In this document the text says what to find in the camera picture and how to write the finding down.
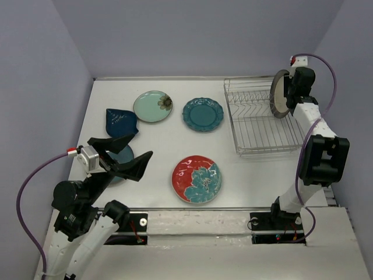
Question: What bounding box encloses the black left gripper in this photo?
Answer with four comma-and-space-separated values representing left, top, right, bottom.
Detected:
86, 131, 155, 202

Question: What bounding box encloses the cream plate with metallic rim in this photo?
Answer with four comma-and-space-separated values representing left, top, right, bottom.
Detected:
269, 69, 289, 119

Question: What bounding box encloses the red plate with teal flower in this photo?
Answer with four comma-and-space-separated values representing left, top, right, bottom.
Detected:
171, 155, 223, 205

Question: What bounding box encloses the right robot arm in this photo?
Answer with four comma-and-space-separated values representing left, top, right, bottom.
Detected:
268, 67, 350, 229

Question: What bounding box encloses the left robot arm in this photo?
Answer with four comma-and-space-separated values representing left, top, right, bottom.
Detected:
40, 134, 153, 279

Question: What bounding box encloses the navy blue leaf-shaped dish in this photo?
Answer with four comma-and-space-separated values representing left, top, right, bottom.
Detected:
105, 108, 139, 138

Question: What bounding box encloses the small dark teal round plate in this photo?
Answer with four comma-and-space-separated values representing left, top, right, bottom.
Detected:
107, 145, 134, 185

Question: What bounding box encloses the light green flower plate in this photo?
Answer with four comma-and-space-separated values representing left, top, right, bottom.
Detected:
133, 90, 173, 123

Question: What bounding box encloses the teal scalloped plate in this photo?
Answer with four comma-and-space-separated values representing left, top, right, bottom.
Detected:
182, 97, 224, 132

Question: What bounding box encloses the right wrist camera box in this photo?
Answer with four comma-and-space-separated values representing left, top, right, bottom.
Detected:
290, 55, 308, 68

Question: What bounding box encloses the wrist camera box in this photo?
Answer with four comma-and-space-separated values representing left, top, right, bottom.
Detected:
290, 55, 308, 68
77, 146, 104, 174

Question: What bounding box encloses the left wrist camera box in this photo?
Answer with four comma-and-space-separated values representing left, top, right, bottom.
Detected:
77, 146, 104, 174

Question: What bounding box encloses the metal wire dish rack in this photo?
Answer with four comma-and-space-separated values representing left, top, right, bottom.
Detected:
223, 76, 304, 157

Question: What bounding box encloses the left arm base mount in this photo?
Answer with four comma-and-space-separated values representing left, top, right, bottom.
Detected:
105, 211, 148, 246

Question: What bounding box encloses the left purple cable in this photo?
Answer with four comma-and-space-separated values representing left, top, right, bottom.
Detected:
16, 148, 82, 277

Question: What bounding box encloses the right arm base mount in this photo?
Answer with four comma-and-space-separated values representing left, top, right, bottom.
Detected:
247, 212, 306, 245

